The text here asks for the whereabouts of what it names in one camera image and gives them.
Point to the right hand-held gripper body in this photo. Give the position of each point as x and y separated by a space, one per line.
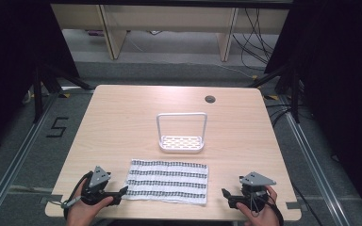
254 185

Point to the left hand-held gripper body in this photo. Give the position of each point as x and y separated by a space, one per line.
98 177

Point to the white striped dish towel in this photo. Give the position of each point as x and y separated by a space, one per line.
168 182

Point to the person's right hand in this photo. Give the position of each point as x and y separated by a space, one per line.
262 215

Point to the person's left hand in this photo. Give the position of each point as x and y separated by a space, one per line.
83 212

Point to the white towel rack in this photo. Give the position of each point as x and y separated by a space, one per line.
182 138

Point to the grey table grommet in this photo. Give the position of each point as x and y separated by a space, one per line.
210 99

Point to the black metal stand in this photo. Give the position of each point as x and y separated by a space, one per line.
38 91
292 91

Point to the black curtain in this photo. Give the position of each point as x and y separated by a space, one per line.
339 78
15 56

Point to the beige wooden desk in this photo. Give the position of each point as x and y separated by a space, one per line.
169 19

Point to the aluminium floor rail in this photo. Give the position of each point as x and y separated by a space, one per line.
314 166
15 158

